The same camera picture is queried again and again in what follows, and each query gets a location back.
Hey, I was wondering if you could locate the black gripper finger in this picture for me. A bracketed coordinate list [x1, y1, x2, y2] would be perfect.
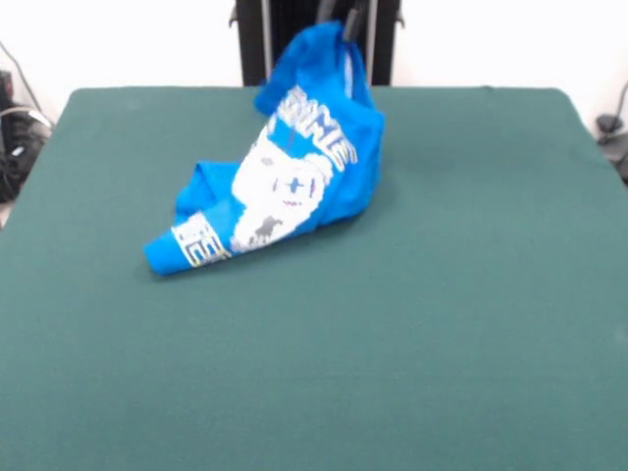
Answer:
[315, 0, 340, 26]
[341, 0, 368, 41]

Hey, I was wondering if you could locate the dark stand base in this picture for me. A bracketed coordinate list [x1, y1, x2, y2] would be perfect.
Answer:
[0, 71, 53, 203]
[596, 113, 628, 185]

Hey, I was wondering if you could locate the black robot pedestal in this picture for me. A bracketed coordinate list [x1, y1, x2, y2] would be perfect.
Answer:
[229, 0, 406, 88]

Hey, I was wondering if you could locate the blue printed t-shirt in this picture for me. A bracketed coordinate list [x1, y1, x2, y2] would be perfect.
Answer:
[142, 20, 387, 278]

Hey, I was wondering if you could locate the dark green table cloth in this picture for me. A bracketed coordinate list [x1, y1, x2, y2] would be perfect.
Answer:
[0, 86, 628, 471]

